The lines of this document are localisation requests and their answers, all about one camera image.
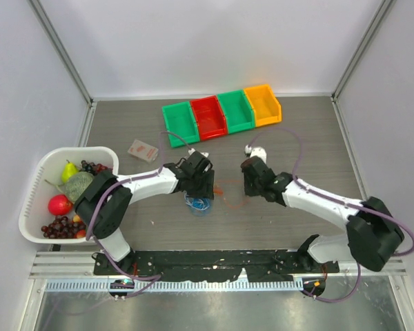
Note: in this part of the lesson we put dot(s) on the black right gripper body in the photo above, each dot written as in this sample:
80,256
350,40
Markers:
252,187

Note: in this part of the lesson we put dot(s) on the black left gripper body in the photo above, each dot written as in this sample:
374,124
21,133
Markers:
195,178

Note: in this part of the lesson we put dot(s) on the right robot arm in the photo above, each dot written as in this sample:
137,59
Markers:
368,238

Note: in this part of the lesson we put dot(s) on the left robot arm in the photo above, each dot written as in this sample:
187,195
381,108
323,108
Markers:
103,204

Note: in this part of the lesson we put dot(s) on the red bin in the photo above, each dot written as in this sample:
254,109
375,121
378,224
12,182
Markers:
210,118

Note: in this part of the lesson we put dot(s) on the left green bin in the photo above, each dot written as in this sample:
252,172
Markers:
180,120

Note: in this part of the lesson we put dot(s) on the green bin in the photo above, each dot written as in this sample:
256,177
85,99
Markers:
180,120
237,111

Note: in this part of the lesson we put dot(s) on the small card box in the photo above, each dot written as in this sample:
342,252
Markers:
143,151

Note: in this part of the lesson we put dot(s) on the right green bin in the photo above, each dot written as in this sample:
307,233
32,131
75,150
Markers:
237,111

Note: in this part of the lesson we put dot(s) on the orange bin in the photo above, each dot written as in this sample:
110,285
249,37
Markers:
266,107

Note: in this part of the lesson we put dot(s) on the dark grape bunch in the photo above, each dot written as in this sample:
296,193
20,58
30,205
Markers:
92,168

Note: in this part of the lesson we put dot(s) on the green melon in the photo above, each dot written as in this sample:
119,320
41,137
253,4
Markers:
76,185

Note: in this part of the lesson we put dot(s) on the green pear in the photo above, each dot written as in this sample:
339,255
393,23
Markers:
69,170

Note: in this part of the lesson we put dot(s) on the small peach fruit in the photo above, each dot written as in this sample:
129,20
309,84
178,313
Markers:
78,227

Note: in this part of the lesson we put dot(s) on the red apple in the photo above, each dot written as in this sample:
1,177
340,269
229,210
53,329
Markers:
59,205

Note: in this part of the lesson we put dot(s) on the red grape bunch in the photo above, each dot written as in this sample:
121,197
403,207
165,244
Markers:
60,228

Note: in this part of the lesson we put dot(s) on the white plastic basket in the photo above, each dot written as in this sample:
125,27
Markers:
34,213

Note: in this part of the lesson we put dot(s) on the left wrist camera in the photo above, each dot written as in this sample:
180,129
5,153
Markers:
192,151

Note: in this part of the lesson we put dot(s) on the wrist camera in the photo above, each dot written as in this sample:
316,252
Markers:
255,152
192,151

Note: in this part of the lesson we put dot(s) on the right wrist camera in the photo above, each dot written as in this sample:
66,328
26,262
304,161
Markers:
255,152

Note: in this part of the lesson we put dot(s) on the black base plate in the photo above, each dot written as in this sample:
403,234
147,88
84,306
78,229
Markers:
220,266

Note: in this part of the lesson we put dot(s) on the white cable duct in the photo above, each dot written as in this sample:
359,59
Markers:
113,285

